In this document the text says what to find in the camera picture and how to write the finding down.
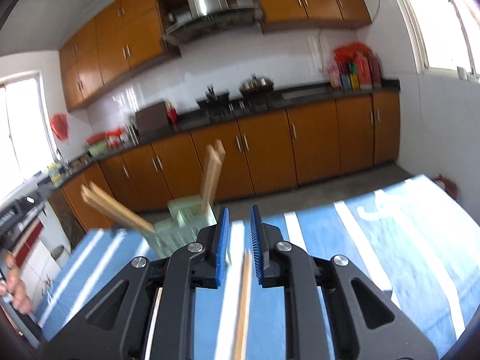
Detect lidded dark cooking pot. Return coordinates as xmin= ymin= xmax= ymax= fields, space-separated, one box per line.
xmin=238 ymin=74 xmax=274 ymax=98

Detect red bottle on counter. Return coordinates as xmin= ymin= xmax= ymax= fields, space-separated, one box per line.
xmin=166 ymin=102 xmax=178 ymax=131

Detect black kitchen countertop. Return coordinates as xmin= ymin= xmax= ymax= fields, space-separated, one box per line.
xmin=37 ymin=79 xmax=400 ymax=191

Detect white green paint bucket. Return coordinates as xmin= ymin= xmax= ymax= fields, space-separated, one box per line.
xmin=50 ymin=244 xmax=71 ymax=269

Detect yellow detergent bottle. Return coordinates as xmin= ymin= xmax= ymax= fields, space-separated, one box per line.
xmin=47 ymin=163 xmax=62 ymax=184

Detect wooden chopstick four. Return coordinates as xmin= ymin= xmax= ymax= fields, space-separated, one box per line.
xmin=88 ymin=180 xmax=156 ymax=232

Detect green plastic basin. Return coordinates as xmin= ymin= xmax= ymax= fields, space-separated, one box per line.
xmin=87 ymin=139 xmax=109 ymax=158

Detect black wok on stove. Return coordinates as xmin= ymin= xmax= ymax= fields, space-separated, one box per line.
xmin=196 ymin=85 xmax=230 ymax=112

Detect dark brown cutting board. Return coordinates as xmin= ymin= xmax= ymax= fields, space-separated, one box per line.
xmin=135 ymin=101 xmax=169 ymax=136

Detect green perforated utensil holder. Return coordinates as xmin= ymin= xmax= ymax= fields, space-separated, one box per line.
xmin=139 ymin=195 xmax=216 ymax=258

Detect pink condiment bottle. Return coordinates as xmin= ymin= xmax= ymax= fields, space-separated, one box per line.
xmin=328 ymin=62 xmax=342 ymax=89

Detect wooden chopstick two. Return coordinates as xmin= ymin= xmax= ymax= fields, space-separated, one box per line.
xmin=208 ymin=139 xmax=226 ymax=205

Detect window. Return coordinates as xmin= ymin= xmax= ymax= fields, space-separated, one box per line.
xmin=398 ymin=0 xmax=479 ymax=83
xmin=1 ymin=74 xmax=55 ymax=202

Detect left window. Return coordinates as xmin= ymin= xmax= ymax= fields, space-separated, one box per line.
xmin=1 ymin=74 xmax=55 ymax=202

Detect lower wooden kitchen cabinets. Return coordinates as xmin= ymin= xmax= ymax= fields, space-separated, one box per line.
xmin=49 ymin=90 xmax=400 ymax=231

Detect blue white striped tablecloth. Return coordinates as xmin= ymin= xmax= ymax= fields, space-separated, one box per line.
xmin=36 ymin=175 xmax=479 ymax=359

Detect right window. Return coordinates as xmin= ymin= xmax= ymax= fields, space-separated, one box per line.
xmin=398 ymin=0 xmax=479 ymax=83

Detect upper wooden wall cabinets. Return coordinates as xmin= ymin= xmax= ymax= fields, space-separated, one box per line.
xmin=59 ymin=0 xmax=373 ymax=111

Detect dark red thermos flask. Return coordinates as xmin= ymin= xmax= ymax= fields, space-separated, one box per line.
xmin=368 ymin=53 xmax=382 ymax=89

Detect wooden chopstick six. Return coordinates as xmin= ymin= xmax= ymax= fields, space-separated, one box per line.
xmin=143 ymin=288 xmax=163 ymax=360

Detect steel range hood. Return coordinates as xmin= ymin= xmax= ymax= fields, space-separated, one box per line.
xmin=158 ymin=0 xmax=264 ymax=47

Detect red bag behind condiments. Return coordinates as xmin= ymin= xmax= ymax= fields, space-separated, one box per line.
xmin=333 ymin=42 xmax=373 ymax=64

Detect person left hand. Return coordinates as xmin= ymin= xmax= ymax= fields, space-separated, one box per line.
xmin=1 ymin=252 xmax=32 ymax=314

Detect red plastic bag on wall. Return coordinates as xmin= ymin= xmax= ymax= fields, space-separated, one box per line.
xmin=49 ymin=113 xmax=69 ymax=141

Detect white cup on windowsill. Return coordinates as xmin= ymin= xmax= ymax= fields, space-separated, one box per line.
xmin=457 ymin=66 xmax=468 ymax=80

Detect black gas stove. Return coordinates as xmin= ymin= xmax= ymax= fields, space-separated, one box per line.
xmin=202 ymin=93 xmax=284 ymax=120

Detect red plastic basin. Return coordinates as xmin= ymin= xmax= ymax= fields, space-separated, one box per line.
xmin=85 ymin=132 xmax=107 ymax=146

